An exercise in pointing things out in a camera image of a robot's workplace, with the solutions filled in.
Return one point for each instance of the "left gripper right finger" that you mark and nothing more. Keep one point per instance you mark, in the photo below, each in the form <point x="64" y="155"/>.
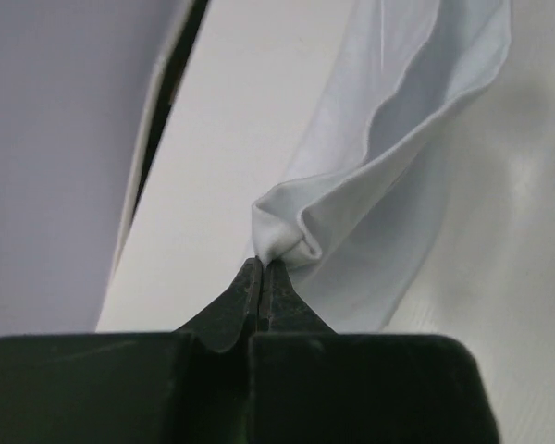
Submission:
<point x="309" y="384"/>

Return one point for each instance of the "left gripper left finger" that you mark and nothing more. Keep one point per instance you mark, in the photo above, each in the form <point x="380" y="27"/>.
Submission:
<point x="182" y="386"/>

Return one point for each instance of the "white skirt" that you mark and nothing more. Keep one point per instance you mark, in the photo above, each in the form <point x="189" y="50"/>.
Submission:
<point x="362" y="198"/>

